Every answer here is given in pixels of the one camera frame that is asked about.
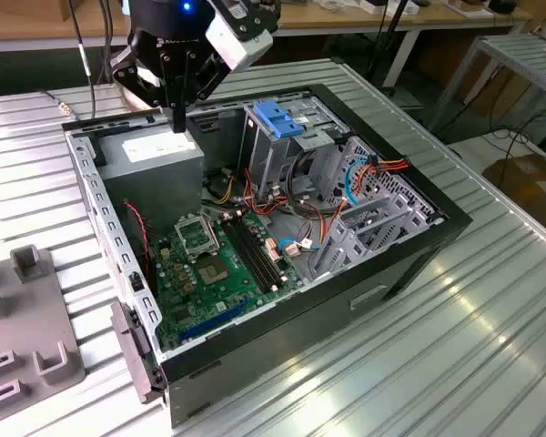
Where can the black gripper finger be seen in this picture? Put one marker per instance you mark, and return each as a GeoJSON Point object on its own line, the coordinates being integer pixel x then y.
{"type": "Point", "coordinates": [211, 75]}
{"type": "Point", "coordinates": [134, 73]}

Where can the grey metal disk bay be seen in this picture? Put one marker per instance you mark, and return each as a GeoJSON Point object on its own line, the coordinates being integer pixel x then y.
{"type": "Point", "coordinates": [357, 255]}

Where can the blue plastic drive latch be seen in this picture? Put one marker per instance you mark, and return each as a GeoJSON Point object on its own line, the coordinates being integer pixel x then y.
{"type": "Point", "coordinates": [277, 120]}

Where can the plain cardboard box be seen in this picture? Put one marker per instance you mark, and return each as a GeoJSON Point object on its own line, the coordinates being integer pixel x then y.
{"type": "Point", "coordinates": [63, 9]}

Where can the grey metal drive cage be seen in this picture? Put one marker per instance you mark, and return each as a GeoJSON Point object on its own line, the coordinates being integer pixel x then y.
{"type": "Point", "coordinates": [268, 155]}

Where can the grey power supply unit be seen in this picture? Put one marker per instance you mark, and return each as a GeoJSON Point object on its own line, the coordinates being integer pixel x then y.
{"type": "Point", "coordinates": [164, 182]}

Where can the wooden desk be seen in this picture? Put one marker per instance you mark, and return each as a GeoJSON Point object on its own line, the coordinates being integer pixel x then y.
{"type": "Point", "coordinates": [327, 18]}

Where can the small white box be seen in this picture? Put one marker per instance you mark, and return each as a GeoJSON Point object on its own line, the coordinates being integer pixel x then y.
{"type": "Point", "coordinates": [373, 7]}

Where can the black RAM slot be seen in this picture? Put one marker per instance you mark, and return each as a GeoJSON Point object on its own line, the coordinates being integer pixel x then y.
{"type": "Point", "coordinates": [260, 252]}
{"type": "Point", "coordinates": [255, 254]}
{"type": "Point", "coordinates": [244, 257]}
{"type": "Point", "coordinates": [249, 256]}

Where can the CPU socket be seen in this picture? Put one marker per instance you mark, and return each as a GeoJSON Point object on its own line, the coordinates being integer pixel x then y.
{"type": "Point", "coordinates": [213, 273]}

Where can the black case clip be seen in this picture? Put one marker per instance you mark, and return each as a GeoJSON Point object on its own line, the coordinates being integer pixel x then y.
{"type": "Point", "coordinates": [136, 282]}

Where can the green motherboard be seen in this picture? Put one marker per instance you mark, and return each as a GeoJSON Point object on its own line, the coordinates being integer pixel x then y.
{"type": "Point", "coordinates": [227, 298]}

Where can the blue expansion slot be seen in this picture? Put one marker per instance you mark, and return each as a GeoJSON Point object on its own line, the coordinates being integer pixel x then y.
{"type": "Point", "coordinates": [214, 320]}

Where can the white brown box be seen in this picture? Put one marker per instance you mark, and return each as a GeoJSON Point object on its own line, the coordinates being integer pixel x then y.
{"type": "Point", "coordinates": [466, 7]}

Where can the black open PC case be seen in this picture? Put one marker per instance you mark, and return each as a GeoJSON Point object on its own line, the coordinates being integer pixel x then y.
{"type": "Point", "coordinates": [300, 328]}

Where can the grey parts rack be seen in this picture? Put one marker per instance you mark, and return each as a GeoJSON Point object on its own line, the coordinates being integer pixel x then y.
{"type": "Point", "coordinates": [27, 318]}

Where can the small black device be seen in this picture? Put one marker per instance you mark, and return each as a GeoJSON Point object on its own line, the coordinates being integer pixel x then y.
{"type": "Point", "coordinates": [502, 5]}

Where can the metal slat rack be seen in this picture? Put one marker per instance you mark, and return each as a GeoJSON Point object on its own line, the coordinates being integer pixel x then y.
{"type": "Point", "coordinates": [528, 54]}

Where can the brown cardboard box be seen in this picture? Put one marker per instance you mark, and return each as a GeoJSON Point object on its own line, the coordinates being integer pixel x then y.
{"type": "Point", "coordinates": [528, 186]}

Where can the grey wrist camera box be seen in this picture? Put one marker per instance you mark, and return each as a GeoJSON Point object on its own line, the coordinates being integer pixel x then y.
{"type": "Point", "coordinates": [239, 47]}

